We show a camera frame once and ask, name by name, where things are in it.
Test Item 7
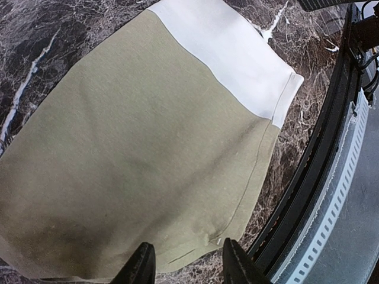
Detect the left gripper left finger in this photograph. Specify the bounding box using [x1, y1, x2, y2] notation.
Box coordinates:
[111, 242, 156, 284]

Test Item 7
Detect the olive green underwear white waistband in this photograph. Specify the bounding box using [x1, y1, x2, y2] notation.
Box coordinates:
[1, 1, 303, 280]

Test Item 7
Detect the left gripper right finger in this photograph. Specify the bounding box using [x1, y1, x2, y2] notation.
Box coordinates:
[222, 238, 271, 284]

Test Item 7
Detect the black front rail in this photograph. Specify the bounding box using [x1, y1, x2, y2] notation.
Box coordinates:
[248, 4, 361, 282]

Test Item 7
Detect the white slotted cable duct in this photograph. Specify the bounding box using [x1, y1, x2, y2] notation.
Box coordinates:
[271, 90, 370, 283]

